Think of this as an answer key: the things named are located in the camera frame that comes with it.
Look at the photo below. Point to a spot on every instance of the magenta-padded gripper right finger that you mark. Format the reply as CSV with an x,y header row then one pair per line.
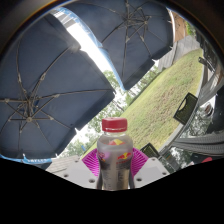
x,y
150,172

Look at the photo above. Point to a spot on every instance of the navy umbrella with light-blue edge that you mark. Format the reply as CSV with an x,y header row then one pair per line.
x,y
133,36

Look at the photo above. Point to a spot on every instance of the small glass ashtray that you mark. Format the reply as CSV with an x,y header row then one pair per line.
x,y
208,110

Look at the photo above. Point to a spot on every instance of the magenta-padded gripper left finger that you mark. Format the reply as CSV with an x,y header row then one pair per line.
x,y
77,173

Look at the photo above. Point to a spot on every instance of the black mesh-back chair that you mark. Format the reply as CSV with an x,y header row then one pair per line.
x,y
149,150
186,108

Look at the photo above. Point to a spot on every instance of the navy umbrella with blue trim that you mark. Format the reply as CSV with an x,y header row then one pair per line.
x,y
26,160

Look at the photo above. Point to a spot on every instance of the red-capped clear drink bottle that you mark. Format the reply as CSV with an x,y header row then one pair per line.
x,y
115,156

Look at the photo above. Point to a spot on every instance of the flat round red coaster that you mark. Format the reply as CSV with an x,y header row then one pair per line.
x,y
206,160

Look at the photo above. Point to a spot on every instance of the large navy patio umbrella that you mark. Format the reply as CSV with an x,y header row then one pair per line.
x,y
50,90

